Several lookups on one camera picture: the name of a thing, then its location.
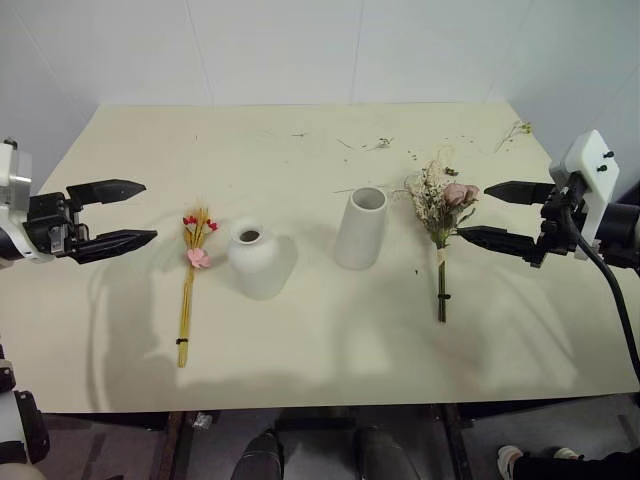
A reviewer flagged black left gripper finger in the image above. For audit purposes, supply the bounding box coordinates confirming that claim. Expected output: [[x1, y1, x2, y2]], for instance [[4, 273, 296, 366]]
[[65, 178, 148, 207], [73, 228, 159, 265]]

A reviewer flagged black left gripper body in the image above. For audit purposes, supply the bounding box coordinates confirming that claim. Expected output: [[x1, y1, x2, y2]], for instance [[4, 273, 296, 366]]
[[22, 189, 93, 259]]

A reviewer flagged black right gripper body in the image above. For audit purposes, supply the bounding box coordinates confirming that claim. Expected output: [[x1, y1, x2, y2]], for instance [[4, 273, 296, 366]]
[[521, 175, 590, 269]]

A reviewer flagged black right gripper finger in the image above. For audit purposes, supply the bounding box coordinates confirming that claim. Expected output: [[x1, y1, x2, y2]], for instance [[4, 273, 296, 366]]
[[456, 225, 544, 264], [483, 180, 557, 207]]

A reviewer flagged tall white tapered vase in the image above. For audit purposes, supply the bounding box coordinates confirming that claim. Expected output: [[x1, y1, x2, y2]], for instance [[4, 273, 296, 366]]
[[333, 186, 389, 272]]

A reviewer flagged round white ceramic vase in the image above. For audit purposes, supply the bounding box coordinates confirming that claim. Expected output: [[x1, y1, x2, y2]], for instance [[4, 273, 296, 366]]
[[226, 217, 294, 302]]

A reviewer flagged loose dried flower sprig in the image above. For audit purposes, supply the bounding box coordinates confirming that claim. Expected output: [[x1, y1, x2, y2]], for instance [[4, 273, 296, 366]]
[[493, 119, 534, 154]]

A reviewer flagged dried pink rose bouquet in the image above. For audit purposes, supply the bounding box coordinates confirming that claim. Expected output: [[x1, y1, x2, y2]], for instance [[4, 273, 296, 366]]
[[391, 144, 482, 324]]

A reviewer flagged yellow stem flower bunch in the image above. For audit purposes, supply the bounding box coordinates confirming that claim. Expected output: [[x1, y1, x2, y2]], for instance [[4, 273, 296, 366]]
[[174, 196, 222, 369]]

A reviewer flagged black and white robot body part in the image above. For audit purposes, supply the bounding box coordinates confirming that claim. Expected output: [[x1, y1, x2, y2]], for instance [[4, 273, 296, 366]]
[[0, 343, 52, 480]]

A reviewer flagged black trouser leg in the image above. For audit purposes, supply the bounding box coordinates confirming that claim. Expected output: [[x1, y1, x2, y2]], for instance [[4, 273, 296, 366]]
[[511, 448, 640, 480]]

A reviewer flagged dark rounded shape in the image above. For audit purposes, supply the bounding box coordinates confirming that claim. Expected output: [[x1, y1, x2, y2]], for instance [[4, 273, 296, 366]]
[[231, 428, 285, 480]]

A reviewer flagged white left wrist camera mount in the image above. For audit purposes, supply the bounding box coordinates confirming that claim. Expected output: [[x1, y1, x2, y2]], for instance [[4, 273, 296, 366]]
[[0, 139, 54, 264]]

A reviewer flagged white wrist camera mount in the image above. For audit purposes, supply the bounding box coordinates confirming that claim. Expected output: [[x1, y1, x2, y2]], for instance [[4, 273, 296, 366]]
[[0, 139, 54, 264], [548, 129, 622, 262]]

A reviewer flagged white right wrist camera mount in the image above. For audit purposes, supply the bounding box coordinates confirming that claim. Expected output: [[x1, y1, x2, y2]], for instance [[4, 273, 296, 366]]
[[548, 129, 622, 262]]

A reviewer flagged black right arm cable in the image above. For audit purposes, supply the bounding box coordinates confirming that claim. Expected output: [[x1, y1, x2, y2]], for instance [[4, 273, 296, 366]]
[[573, 232, 640, 387]]

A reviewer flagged dark table frame bar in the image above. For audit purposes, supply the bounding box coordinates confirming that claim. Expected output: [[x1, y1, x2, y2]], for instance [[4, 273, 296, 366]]
[[166, 409, 197, 480], [438, 403, 477, 480]]

